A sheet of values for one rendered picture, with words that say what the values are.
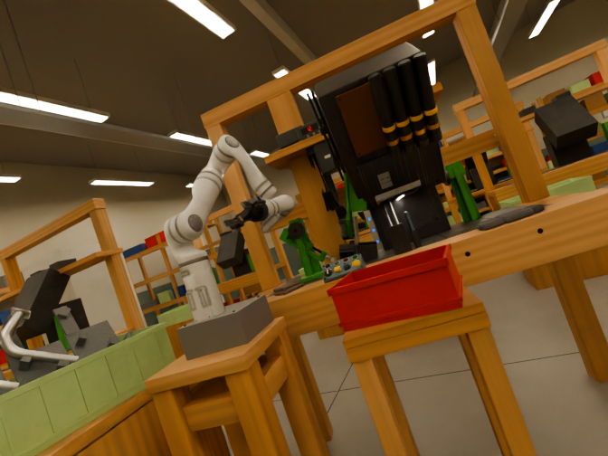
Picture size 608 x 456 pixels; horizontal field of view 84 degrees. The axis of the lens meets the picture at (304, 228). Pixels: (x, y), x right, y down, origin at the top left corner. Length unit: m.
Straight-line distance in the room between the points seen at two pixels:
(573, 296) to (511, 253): 0.81
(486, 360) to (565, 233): 0.53
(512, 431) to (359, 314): 0.42
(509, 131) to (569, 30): 10.69
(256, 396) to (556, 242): 0.98
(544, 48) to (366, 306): 11.66
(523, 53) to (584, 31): 1.39
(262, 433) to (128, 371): 0.51
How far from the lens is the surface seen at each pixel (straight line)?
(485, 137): 1.97
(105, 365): 1.26
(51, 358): 1.46
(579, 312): 2.04
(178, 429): 1.12
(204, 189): 1.17
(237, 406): 0.99
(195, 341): 1.08
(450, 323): 0.88
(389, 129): 1.24
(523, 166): 1.90
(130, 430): 1.26
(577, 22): 12.65
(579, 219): 1.31
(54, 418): 1.21
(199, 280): 1.07
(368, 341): 0.89
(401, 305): 0.89
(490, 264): 1.23
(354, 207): 1.41
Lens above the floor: 1.06
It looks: 2 degrees up
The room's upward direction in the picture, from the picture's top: 20 degrees counter-clockwise
